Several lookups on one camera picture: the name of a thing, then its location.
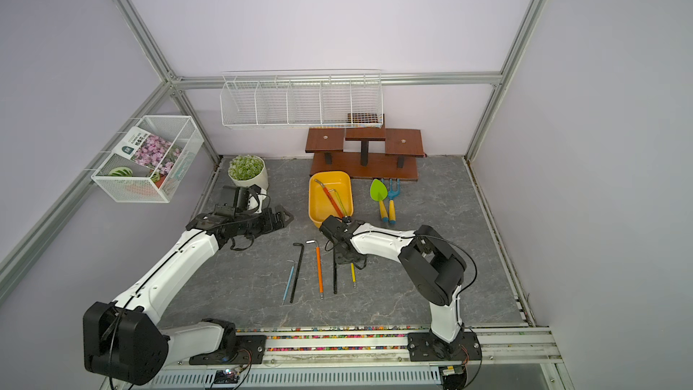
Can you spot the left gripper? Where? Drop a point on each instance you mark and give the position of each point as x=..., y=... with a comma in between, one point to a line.
x=271, y=226

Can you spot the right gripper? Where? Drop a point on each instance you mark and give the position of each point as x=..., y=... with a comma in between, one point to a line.
x=338, y=257

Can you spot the orange hex key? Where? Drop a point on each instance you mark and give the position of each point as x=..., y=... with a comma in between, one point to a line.
x=313, y=243

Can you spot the green hex key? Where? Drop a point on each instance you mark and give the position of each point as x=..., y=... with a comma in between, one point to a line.
x=339, y=201

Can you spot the red hex key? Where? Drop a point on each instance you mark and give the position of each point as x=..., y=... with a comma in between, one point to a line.
x=329, y=197

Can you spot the yellow hex key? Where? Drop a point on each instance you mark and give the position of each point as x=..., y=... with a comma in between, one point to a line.
x=353, y=275

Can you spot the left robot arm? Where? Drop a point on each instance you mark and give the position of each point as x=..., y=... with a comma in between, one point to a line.
x=122, y=339

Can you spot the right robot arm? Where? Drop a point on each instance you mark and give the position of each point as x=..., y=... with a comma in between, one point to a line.
x=434, y=265

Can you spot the yellow plastic storage box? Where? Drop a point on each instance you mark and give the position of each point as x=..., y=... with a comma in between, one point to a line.
x=319, y=206

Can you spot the small black hex key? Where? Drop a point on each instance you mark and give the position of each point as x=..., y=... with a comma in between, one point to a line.
x=297, y=271

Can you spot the green garden trowel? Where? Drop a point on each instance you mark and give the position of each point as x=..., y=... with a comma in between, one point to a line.
x=379, y=193

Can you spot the white potted green plant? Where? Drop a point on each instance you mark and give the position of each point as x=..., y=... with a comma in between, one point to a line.
x=248, y=170

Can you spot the teal garden fork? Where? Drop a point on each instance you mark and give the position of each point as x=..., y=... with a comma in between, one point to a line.
x=394, y=191

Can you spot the brown wooden stand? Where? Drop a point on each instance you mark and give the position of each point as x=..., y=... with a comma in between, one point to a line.
x=366, y=153

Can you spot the flower seed packet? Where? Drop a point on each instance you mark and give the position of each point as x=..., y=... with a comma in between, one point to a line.
x=149, y=150

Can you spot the white wire side basket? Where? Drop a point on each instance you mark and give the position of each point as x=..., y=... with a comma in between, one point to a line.
x=127, y=182

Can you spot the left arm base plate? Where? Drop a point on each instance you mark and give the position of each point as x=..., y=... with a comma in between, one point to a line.
x=242, y=350

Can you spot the long white wire basket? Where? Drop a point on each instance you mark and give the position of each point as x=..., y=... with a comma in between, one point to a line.
x=302, y=99

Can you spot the aluminium mounting rail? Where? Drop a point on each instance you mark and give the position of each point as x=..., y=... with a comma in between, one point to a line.
x=369, y=357

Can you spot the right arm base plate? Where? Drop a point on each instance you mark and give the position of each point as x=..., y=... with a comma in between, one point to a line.
x=426, y=347

